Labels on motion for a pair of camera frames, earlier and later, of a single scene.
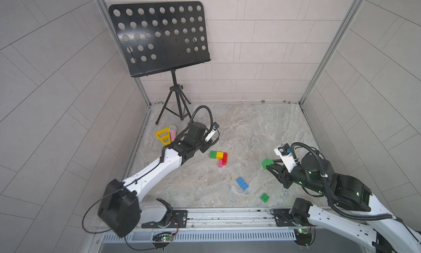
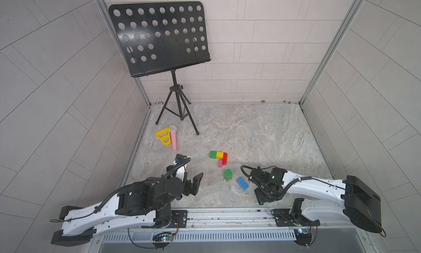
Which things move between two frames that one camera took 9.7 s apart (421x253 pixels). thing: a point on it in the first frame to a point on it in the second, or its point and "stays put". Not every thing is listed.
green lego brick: (212, 154) stays put
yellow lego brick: (220, 155) stays put
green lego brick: (267, 162) to (227, 174)
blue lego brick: (243, 184) stays put
